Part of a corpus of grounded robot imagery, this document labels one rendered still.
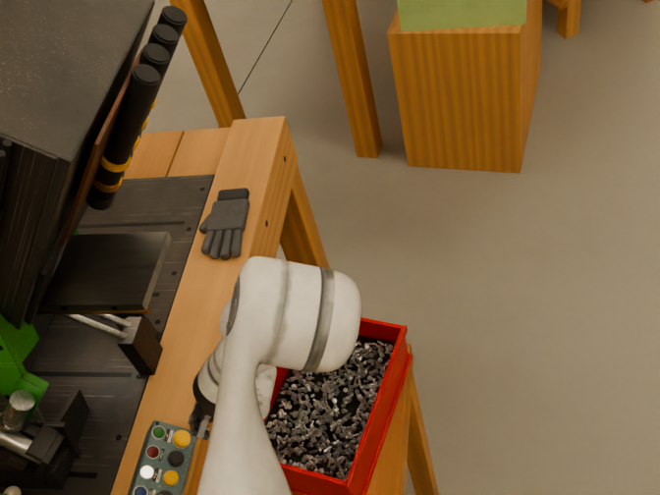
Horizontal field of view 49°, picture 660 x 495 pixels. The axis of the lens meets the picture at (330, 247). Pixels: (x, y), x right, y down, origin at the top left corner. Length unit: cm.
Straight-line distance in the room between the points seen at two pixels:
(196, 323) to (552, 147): 187
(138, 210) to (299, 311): 119
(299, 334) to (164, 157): 134
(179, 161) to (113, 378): 63
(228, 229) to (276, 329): 100
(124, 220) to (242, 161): 31
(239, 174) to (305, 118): 161
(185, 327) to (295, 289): 89
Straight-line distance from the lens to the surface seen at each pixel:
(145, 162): 191
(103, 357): 152
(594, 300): 251
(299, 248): 208
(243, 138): 183
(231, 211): 161
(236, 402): 62
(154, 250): 131
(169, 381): 142
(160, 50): 108
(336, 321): 60
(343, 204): 287
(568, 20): 350
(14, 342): 128
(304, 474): 123
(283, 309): 60
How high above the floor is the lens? 201
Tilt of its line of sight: 47 degrees down
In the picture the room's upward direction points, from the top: 17 degrees counter-clockwise
